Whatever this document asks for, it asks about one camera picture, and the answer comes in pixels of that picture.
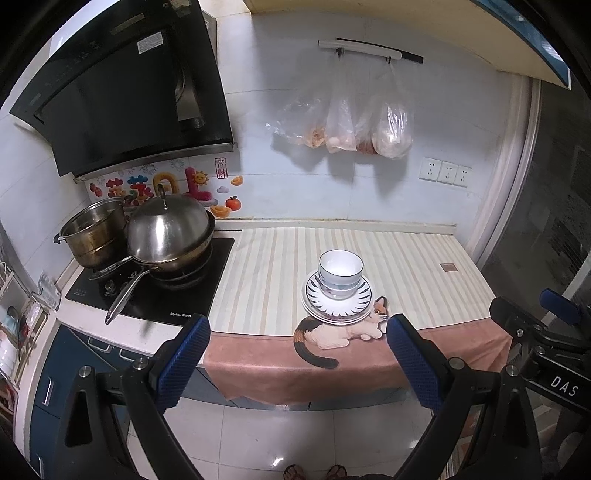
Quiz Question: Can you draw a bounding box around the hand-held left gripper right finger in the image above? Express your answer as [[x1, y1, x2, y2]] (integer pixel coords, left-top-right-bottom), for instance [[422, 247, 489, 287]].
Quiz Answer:
[[385, 314, 541, 480]]

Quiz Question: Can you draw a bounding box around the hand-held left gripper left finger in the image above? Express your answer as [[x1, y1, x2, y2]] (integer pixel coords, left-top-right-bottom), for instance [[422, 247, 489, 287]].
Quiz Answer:
[[54, 313, 212, 480]]

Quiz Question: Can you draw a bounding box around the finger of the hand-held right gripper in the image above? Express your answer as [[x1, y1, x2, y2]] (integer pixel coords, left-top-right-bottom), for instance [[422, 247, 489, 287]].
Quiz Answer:
[[489, 298, 546, 342], [540, 288, 583, 326]]

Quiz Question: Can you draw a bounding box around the white bowl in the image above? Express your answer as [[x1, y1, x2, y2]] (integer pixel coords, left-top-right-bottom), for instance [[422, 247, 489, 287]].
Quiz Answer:
[[318, 249, 365, 288], [320, 277, 363, 300]]

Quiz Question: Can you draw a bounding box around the black gas cooktop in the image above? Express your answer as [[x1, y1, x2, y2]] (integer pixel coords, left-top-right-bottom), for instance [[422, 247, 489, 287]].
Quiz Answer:
[[65, 236, 235, 328]]

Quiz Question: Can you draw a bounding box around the steel wok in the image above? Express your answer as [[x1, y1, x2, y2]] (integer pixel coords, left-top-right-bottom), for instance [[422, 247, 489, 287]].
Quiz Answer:
[[88, 215, 218, 280]]

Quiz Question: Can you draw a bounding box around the blue base cabinet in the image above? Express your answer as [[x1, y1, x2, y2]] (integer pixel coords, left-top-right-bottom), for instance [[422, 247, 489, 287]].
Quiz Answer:
[[28, 322, 222, 478]]

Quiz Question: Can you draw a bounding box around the striped cat print cloth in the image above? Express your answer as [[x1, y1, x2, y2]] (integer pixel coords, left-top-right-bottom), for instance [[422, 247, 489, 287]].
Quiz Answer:
[[203, 226, 514, 408]]

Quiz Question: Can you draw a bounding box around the steel domed lid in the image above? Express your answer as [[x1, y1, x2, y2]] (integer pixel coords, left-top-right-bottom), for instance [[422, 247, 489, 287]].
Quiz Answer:
[[127, 183, 216, 264]]

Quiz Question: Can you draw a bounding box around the steel stockpot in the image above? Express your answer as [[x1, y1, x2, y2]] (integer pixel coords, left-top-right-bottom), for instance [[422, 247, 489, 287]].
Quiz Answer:
[[54, 199, 131, 269]]

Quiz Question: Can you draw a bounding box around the clear plastic bag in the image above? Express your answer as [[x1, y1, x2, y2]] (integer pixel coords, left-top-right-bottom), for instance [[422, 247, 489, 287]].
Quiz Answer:
[[368, 60, 413, 160], [265, 95, 331, 149], [325, 54, 359, 154]]

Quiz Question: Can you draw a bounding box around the black range hood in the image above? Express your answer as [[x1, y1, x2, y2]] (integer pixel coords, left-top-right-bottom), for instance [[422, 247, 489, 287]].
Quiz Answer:
[[9, 0, 237, 178]]

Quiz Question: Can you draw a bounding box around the beige overhead cabinet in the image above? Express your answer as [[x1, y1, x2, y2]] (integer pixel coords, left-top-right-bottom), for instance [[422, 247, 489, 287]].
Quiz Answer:
[[242, 0, 574, 89]]

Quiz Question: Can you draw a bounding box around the steel long-handled pan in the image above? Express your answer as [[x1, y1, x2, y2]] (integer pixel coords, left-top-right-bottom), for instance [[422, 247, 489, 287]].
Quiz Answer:
[[105, 258, 213, 325]]

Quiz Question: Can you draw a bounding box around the white door frame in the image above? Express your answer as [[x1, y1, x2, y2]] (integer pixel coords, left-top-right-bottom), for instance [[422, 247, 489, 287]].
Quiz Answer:
[[475, 78, 542, 271]]

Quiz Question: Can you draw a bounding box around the white wire storage rack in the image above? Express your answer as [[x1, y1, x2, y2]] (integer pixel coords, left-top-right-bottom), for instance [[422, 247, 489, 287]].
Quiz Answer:
[[0, 258, 62, 398]]

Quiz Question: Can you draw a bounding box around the colourful wall sticker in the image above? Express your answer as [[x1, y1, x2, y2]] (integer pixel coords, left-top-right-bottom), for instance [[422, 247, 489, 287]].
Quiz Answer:
[[85, 157, 244, 214]]

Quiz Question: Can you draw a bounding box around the white wall hook rail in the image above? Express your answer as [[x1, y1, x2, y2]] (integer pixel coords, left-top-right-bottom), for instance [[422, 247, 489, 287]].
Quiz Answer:
[[318, 38, 424, 64]]

